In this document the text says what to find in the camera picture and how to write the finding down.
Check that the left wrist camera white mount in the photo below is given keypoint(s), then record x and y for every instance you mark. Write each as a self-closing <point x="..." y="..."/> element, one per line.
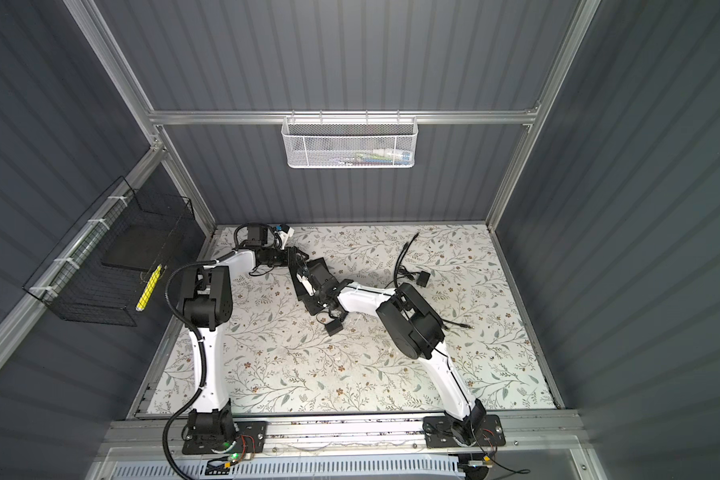
<point x="282" y="233"/>

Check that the black foam pad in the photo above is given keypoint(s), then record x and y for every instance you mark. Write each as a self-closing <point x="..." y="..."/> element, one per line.
<point x="138" y="248"/>

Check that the black wire basket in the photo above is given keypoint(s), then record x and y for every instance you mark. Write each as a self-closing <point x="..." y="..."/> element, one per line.
<point x="110" y="270"/>

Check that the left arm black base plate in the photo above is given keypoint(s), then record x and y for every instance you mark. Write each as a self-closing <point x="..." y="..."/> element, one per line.
<point x="245" y="437"/>

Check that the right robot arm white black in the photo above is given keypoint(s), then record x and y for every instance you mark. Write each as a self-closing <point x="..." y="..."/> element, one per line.
<point x="413" y="325"/>

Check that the markers in white basket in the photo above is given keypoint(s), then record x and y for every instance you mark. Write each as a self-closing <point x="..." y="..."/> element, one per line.
<point x="387" y="157"/>

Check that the white ventilated cable duct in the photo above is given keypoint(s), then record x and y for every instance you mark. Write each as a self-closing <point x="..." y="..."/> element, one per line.
<point x="414" y="466"/>

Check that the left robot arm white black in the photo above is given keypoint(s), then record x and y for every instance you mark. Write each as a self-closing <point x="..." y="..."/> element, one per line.
<point x="200" y="296"/>

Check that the black power adapter with cable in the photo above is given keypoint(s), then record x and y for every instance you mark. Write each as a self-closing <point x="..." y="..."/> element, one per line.
<point x="335" y="324"/>

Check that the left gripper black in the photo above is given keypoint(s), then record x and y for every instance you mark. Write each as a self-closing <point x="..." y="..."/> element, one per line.
<point x="286" y="257"/>

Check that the white wire mesh basket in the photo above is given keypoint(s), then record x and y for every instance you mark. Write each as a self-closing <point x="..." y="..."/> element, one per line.
<point x="313" y="145"/>

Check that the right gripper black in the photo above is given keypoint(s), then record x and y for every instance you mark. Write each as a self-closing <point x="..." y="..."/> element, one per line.
<point x="309" y="300"/>

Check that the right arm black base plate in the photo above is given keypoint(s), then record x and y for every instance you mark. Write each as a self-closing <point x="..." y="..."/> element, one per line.
<point x="445" y="432"/>

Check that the yellow marker pen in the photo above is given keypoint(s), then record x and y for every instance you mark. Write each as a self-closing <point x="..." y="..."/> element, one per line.
<point x="149" y="288"/>

